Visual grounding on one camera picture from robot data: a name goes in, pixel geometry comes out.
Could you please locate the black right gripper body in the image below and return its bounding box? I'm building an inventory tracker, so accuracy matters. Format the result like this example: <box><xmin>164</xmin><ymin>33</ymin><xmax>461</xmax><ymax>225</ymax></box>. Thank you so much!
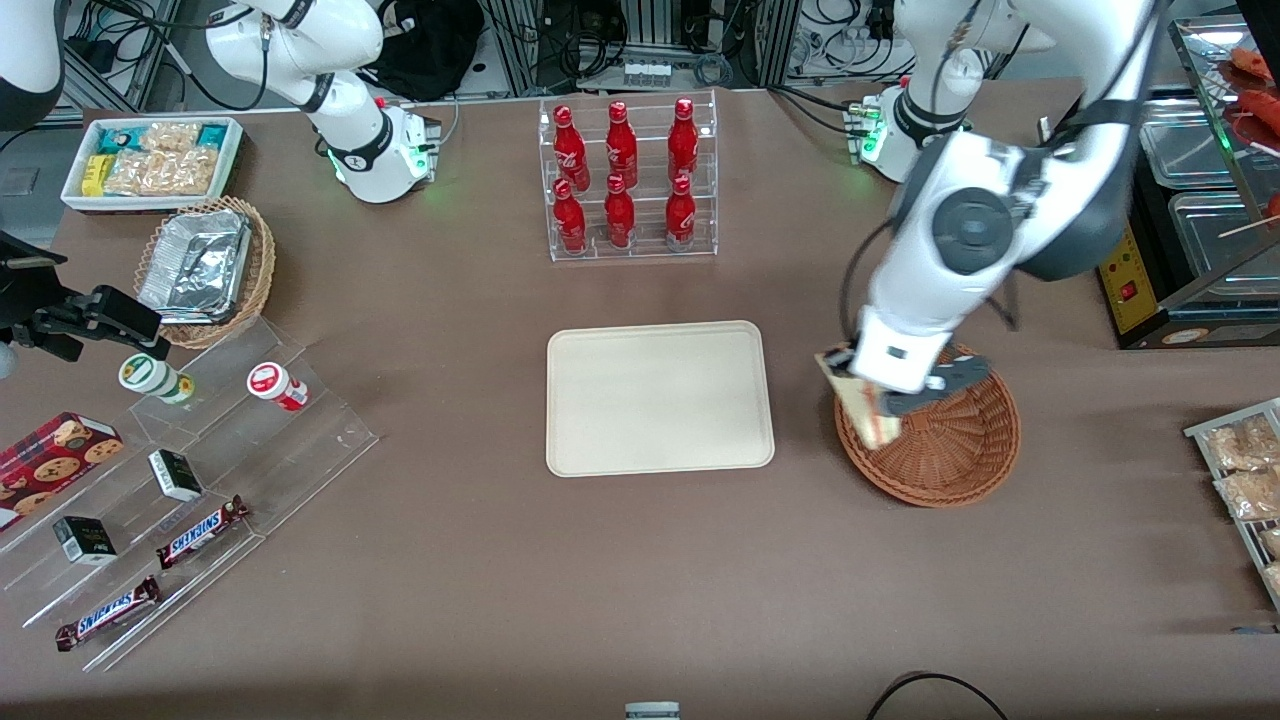
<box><xmin>0</xmin><ymin>232</ymin><xmax>67</xmax><ymax>331</ymax></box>

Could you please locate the plastic-wrapped triangle sandwich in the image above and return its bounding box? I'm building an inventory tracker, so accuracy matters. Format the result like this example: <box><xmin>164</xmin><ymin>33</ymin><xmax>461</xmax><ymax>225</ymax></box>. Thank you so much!
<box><xmin>815</xmin><ymin>350</ymin><xmax>903</xmax><ymax>451</ymax></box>

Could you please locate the brown round wicker basket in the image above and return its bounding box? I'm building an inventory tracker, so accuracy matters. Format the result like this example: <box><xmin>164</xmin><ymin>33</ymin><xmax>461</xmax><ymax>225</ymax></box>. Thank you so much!
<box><xmin>835</xmin><ymin>343</ymin><xmax>1022</xmax><ymax>508</ymax></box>

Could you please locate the light tan wicker basket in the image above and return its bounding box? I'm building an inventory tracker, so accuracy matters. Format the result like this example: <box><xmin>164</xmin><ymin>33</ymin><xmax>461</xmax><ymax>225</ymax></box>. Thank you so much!
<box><xmin>133</xmin><ymin>196</ymin><xmax>277</xmax><ymax>350</ymax></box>

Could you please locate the cream rectangular serving tray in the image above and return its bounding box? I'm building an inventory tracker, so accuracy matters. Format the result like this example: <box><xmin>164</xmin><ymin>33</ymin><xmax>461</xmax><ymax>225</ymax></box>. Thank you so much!
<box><xmin>546</xmin><ymin>320</ymin><xmax>776</xmax><ymax>478</ymax></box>

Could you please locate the grey snack tray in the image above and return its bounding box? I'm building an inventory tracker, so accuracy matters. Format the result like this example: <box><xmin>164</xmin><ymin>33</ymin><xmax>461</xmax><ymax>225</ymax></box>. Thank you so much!
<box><xmin>1184</xmin><ymin>398</ymin><xmax>1280</xmax><ymax>613</ymax></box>

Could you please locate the green-lid white cup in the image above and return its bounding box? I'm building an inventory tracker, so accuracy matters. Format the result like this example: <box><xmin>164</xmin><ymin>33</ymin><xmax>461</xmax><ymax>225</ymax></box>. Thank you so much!
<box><xmin>118</xmin><ymin>353</ymin><xmax>197</xmax><ymax>406</ymax></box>

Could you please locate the silver foil container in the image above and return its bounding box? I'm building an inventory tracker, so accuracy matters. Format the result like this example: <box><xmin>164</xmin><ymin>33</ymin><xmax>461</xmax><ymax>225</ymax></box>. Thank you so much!
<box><xmin>138</xmin><ymin>209</ymin><xmax>252</xmax><ymax>324</ymax></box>

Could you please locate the red tartan cookie box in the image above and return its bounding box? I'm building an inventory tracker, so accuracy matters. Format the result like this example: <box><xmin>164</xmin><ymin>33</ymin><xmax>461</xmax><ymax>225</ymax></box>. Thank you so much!
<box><xmin>0</xmin><ymin>412</ymin><xmax>126</xmax><ymax>533</ymax></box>

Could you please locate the clear bag of rice crackers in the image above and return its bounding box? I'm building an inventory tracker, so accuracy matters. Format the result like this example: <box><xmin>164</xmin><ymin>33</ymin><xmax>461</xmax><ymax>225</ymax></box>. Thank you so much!
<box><xmin>140</xmin><ymin>121</ymin><xmax>201</xmax><ymax>154</ymax></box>
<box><xmin>104</xmin><ymin>148</ymin><xmax>219</xmax><ymax>197</ymax></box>

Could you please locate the red-lid white cup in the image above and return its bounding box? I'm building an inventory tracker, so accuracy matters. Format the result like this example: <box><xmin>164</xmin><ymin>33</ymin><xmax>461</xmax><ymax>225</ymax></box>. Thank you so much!
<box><xmin>247</xmin><ymin>362</ymin><xmax>310</xmax><ymax>413</ymax></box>

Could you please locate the small black carton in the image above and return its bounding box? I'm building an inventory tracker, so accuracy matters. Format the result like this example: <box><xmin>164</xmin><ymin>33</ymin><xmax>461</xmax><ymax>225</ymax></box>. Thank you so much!
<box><xmin>52</xmin><ymin>516</ymin><xmax>119</xmax><ymax>567</ymax></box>
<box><xmin>148</xmin><ymin>449</ymin><xmax>205</xmax><ymax>503</ymax></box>

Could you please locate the white snack bin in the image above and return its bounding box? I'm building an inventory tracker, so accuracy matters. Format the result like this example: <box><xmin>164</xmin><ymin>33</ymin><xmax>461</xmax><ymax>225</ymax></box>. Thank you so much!
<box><xmin>60</xmin><ymin>116</ymin><xmax>245</xmax><ymax>215</ymax></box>

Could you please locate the black food warmer yellow panel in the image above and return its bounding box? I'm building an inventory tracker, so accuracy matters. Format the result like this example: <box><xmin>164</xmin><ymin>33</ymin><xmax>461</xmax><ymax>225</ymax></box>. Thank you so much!
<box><xmin>1095</xmin><ymin>15</ymin><xmax>1280</xmax><ymax>351</ymax></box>

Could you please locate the red cola bottle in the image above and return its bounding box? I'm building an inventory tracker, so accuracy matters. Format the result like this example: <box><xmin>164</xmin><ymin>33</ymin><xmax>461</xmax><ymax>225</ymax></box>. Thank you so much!
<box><xmin>664</xmin><ymin>175</ymin><xmax>698</xmax><ymax>252</ymax></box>
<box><xmin>603</xmin><ymin>175</ymin><xmax>637</xmax><ymax>250</ymax></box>
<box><xmin>552</xmin><ymin>105</ymin><xmax>592</xmax><ymax>191</ymax></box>
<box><xmin>667</xmin><ymin>97</ymin><xmax>700</xmax><ymax>184</ymax></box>
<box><xmin>552</xmin><ymin>180</ymin><xmax>589</xmax><ymax>255</ymax></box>
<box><xmin>606</xmin><ymin>100</ymin><xmax>640</xmax><ymax>189</ymax></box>

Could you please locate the clear acrylic step shelf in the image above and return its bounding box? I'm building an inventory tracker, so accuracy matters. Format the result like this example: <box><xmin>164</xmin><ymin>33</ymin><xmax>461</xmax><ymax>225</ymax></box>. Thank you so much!
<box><xmin>0</xmin><ymin>318</ymin><xmax>380</xmax><ymax>673</ymax></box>

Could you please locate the Snickers chocolate bar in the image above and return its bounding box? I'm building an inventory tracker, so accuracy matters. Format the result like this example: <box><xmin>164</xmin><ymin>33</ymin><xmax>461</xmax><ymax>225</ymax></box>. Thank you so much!
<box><xmin>155</xmin><ymin>495</ymin><xmax>251</xmax><ymax>571</ymax></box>
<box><xmin>55</xmin><ymin>575</ymin><xmax>163</xmax><ymax>653</ymax></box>

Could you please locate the clear acrylic bottle rack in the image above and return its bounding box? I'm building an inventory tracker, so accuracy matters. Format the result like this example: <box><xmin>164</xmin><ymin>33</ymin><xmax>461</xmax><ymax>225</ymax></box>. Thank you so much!
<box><xmin>538</xmin><ymin>90</ymin><xmax>719</xmax><ymax>263</ymax></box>

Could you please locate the steel warmer pan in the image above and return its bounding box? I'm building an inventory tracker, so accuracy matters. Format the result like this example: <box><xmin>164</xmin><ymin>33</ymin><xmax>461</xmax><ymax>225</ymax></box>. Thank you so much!
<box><xmin>1140</xmin><ymin>95</ymin><xmax>1236</xmax><ymax>191</ymax></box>
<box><xmin>1168</xmin><ymin>190</ymin><xmax>1280</xmax><ymax>301</ymax></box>

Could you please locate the black bag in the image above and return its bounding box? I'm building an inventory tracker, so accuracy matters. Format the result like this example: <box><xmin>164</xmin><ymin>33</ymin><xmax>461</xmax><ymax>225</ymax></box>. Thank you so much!
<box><xmin>360</xmin><ymin>0</ymin><xmax>487</xmax><ymax>103</ymax></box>

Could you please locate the grilled sausage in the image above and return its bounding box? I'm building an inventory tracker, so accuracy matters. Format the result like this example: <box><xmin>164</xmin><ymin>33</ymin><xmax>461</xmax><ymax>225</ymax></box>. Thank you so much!
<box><xmin>1225</xmin><ymin>45</ymin><xmax>1280</xmax><ymax>83</ymax></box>
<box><xmin>1235</xmin><ymin>88</ymin><xmax>1280</xmax><ymax>151</ymax></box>

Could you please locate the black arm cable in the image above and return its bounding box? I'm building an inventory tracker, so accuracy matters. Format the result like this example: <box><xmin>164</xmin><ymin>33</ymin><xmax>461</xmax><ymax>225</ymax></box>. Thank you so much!
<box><xmin>838</xmin><ymin>215</ymin><xmax>901</xmax><ymax>346</ymax></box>

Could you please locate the black looped cable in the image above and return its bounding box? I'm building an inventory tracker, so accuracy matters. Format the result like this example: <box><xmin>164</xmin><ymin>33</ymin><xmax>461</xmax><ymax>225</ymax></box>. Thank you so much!
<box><xmin>865</xmin><ymin>672</ymin><xmax>1011</xmax><ymax>720</ymax></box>

